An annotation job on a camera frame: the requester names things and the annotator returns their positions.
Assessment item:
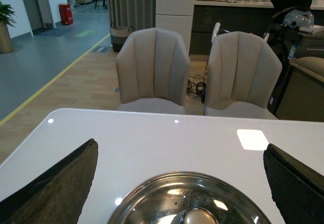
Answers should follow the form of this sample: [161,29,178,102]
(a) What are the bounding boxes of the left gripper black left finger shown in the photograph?
[1,139,98,223]

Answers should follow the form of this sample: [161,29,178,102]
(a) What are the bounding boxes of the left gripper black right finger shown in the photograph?
[263,143,323,223]

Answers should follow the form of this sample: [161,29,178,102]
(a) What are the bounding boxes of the steel glass pot lid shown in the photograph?
[108,171,270,223]

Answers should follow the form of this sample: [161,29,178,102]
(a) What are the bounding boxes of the dark grey cabinet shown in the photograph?
[267,24,323,114]

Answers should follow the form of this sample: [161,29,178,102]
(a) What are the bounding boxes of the right beige upholstered chair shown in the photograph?
[204,31,282,120]

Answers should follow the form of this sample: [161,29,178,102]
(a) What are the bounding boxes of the beige upholstered chair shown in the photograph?
[204,31,282,120]
[115,28,190,115]

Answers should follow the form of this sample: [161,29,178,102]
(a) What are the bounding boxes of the left beige upholstered chair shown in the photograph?
[115,28,190,115]

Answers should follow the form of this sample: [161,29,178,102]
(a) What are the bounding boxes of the grey blue helmet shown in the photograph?
[282,9,314,29]

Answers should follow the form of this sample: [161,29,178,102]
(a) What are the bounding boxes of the woven laundry basket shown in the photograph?
[110,22,133,52]

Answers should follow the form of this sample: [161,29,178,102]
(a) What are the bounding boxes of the red fire extinguisher box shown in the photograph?
[59,3,73,25]

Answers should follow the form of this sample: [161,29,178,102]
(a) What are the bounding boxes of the potted green plant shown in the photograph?
[1,2,16,54]

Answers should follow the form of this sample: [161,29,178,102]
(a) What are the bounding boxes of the white column cabinet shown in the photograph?
[155,0,195,51]

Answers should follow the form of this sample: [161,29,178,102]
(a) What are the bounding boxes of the tangled black floor cables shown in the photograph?
[186,74,208,102]

